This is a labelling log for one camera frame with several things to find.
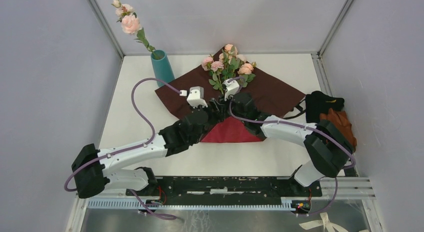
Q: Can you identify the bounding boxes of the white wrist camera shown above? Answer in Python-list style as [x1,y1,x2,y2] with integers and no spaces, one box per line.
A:
[223,79,240,101]
[179,86,208,108]

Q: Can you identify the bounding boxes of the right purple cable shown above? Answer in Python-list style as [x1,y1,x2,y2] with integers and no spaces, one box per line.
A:
[226,77,357,216]

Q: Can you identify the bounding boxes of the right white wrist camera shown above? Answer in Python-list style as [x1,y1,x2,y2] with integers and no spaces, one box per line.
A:
[223,79,240,101]

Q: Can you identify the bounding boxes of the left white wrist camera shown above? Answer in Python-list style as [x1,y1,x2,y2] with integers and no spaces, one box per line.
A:
[179,86,208,108]

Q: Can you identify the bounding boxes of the orange cloth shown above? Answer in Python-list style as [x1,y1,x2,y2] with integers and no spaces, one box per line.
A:
[319,108,357,149]

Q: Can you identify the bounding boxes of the white slotted cable duct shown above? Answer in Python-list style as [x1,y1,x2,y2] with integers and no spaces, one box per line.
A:
[87,198,296,212]

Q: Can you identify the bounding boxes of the pink flower stem in vase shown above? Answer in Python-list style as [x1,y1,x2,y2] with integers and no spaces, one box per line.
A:
[111,0,156,54]

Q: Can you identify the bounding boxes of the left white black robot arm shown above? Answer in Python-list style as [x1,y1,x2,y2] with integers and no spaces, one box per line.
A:
[64,97,228,198]

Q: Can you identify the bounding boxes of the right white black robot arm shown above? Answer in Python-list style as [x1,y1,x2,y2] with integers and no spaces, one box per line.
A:
[228,93,356,196]

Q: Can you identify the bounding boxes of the red paper bouquet wrapper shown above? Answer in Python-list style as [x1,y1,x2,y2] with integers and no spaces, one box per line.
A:
[155,65,305,143]

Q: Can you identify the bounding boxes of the black ribbon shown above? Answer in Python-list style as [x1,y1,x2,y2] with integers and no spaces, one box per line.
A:
[283,102,306,120]

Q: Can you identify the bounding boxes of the white paper strip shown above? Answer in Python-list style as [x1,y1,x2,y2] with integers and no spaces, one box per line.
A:
[298,212,350,232]

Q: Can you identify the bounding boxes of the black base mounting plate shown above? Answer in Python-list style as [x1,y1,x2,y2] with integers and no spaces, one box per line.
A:
[136,176,323,205]

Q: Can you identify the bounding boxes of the black cloth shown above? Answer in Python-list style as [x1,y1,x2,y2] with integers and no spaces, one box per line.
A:
[305,91,345,123]

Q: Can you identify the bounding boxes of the teal ceramic vase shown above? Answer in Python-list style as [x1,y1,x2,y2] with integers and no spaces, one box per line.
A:
[150,50,175,88]

